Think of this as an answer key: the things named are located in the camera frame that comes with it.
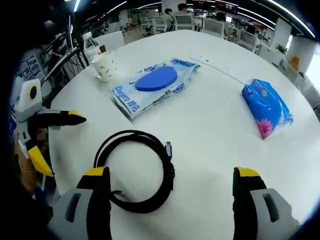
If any white paper cup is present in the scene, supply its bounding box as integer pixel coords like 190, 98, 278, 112
89, 51, 118, 83

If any wall television screen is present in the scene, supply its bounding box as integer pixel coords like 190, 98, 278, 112
216, 0, 238, 13

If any white office chair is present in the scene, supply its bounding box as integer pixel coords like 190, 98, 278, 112
238, 31, 258, 50
203, 18, 225, 36
174, 14, 196, 31
139, 17, 153, 33
153, 16, 168, 32

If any white table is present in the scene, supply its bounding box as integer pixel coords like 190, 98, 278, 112
47, 29, 320, 240

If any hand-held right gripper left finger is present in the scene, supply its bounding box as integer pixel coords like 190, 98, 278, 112
48, 166, 113, 240

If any blue tissue pack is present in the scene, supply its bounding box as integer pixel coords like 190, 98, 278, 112
241, 78, 294, 140

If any white low cabinet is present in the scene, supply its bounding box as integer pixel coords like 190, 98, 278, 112
94, 31, 125, 50

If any white table power strip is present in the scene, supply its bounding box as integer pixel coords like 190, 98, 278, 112
189, 56, 251, 85

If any wall poster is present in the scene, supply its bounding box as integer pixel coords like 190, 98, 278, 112
18, 56, 42, 78

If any clear water bottle red label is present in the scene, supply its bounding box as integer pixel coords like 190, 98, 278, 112
82, 32, 100, 66

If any black cable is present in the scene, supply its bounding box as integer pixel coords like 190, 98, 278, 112
93, 129, 176, 214

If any wet wipes pack blue lid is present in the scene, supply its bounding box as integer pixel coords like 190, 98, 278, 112
109, 57, 202, 120

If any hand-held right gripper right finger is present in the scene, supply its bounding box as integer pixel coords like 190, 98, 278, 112
232, 166, 301, 240

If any potted green plant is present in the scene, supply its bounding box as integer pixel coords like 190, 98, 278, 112
275, 43, 288, 55

